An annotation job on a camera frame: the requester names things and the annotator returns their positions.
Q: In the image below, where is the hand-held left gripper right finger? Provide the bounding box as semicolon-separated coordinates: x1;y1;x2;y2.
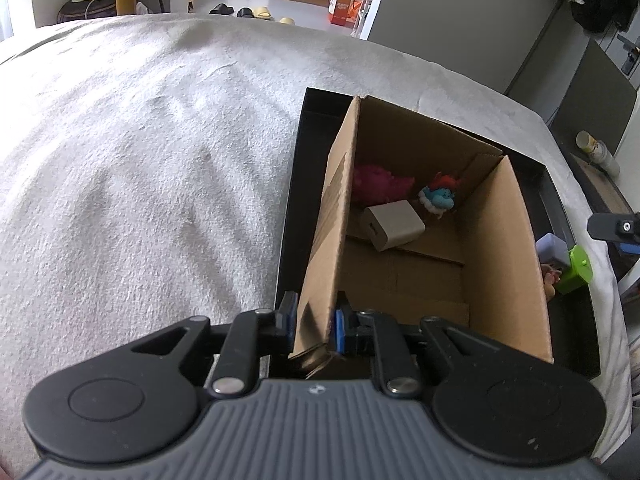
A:
331;291;503;402

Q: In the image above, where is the dark round stool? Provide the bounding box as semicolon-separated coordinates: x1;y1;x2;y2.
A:
57;0;166;24

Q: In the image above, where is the red and blue figure toy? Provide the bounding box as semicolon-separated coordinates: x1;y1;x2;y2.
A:
417;172;459;219

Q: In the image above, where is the brown cardboard box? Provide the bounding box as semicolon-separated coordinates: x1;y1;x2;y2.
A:
287;95;556;379

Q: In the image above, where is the brown-haired doll figure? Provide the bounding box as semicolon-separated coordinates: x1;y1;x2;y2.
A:
540;260;564;304

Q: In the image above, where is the white charger adapter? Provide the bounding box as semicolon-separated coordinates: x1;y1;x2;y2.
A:
360;200;426;253

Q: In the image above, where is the grey leaning board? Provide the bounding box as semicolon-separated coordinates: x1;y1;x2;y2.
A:
550;40;639;161

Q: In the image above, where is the green hexagonal container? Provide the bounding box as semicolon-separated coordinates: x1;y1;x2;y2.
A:
556;245;594;295

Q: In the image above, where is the white bottle lying down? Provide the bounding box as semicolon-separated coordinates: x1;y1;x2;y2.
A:
576;131;621;177

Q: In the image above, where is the black-framed brown board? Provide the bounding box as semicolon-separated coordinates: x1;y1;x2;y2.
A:
564;150;637;223

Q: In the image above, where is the pink plush toy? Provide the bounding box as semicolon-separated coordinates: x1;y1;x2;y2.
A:
353;162;416;206

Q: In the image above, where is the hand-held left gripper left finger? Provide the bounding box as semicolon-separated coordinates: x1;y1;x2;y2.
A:
127;290;301;399

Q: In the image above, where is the lilac block figure toy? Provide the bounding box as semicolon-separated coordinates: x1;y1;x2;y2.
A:
536;234;571;267

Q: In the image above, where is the black door lock handle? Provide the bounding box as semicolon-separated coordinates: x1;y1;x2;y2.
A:
616;35;640;74

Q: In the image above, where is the black square tray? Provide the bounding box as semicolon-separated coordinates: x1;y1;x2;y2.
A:
272;87;603;381

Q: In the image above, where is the orange cardboard box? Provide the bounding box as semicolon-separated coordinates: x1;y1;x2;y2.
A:
328;0;362;25

